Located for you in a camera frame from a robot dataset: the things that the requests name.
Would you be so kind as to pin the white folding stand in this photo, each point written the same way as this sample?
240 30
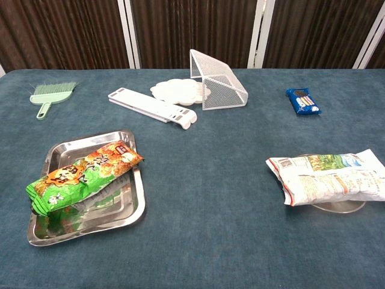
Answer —
144 105

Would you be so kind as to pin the white snack bag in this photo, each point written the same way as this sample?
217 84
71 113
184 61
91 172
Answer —
331 180

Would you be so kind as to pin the round steel plate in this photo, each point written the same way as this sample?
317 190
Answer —
340 208

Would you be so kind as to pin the rectangular steel tray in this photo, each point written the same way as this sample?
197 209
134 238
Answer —
123 210

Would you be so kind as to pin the green hand brush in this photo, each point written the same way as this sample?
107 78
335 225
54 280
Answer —
51 96

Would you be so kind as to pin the blue cookie packet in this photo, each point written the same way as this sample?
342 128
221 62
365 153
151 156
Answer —
303 102

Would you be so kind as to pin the blue felt table cover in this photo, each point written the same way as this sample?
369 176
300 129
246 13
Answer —
210 180

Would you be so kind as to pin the white flower-shaped dish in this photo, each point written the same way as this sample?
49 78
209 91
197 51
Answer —
174 90

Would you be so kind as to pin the brown folding screen panel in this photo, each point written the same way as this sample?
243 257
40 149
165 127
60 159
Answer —
195 24
60 30
316 30
379 57

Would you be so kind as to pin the green orange snack bag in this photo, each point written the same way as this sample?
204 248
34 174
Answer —
75 177

